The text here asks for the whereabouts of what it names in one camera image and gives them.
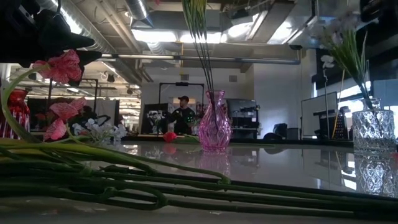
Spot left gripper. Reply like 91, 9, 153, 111
0, 0, 103, 88

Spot pink orchid stem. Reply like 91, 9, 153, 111
0, 49, 88, 144

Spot white flower bunch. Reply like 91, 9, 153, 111
310, 11, 379, 108
72, 117, 128, 146

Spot pink flower bunch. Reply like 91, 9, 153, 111
182, 0, 218, 94
0, 138, 398, 222

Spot red glass vase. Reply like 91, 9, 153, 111
0, 88, 31, 139

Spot white flowers in vase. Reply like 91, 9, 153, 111
147, 110, 165, 134

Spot pink glass vase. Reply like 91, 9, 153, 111
198, 90, 233, 152

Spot clear cut-glass vase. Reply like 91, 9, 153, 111
351, 98, 397, 153

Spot white curtain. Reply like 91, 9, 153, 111
95, 99, 118, 136

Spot bright ceiling light panel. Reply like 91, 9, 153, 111
130, 28, 223, 44

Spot black backdrop cloth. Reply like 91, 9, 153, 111
141, 103, 170, 135

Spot person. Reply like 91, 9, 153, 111
169, 95, 197, 135

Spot grey ceiling pipe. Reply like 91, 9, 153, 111
101, 53, 301, 65

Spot black shelf cabinet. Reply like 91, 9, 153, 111
229, 98, 261, 140

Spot black office chair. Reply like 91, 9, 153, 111
263, 123, 289, 141

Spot grey waste bin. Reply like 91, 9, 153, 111
286, 127, 300, 141

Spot white board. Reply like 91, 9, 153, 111
300, 91, 339, 138

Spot yellow broom stick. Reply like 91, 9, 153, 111
331, 70, 346, 140

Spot silver air duct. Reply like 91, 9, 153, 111
126, 0, 155, 27

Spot black wire cart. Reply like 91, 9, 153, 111
313, 105, 351, 141

